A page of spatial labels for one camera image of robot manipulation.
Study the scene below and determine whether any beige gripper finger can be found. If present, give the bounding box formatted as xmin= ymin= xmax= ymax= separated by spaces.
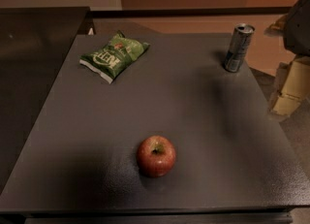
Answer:
xmin=264 ymin=15 xmax=288 ymax=37
xmin=269 ymin=55 xmax=310 ymax=116

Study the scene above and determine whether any red apple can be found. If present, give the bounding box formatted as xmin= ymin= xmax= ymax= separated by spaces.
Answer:
xmin=136 ymin=136 xmax=176 ymax=177

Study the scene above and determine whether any dark side cabinet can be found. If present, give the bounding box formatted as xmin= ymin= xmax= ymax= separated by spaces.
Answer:
xmin=0 ymin=7 xmax=93 ymax=192

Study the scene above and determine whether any silver blue drink can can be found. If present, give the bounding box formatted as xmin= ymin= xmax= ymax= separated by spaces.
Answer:
xmin=224 ymin=23 xmax=255 ymax=73

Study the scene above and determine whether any green snack bag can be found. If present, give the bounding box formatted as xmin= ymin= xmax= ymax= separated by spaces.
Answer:
xmin=79 ymin=31 xmax=150 ymax=83

